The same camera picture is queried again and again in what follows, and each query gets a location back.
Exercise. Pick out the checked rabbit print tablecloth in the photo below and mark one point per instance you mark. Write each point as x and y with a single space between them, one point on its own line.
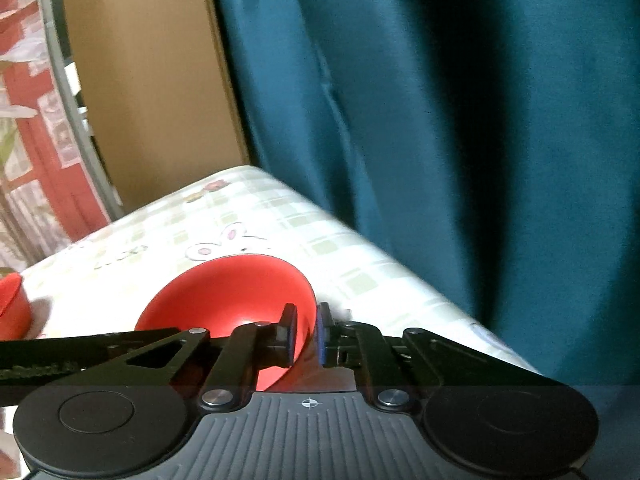
300 225

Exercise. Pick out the wooden board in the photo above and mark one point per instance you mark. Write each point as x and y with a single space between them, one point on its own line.
150 85

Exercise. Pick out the printed room scene backdrop cloth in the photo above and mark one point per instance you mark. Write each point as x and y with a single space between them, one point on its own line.
30 110

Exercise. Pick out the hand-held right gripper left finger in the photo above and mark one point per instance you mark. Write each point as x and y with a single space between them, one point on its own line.
290 335

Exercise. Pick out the teal curtain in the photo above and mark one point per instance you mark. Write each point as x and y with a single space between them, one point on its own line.
450 110

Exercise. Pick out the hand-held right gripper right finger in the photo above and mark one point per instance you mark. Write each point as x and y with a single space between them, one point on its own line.
322 334

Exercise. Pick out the large red bowl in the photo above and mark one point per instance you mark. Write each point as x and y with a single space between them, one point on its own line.
225 295

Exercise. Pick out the small red bowl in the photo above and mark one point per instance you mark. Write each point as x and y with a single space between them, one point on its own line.
12 310

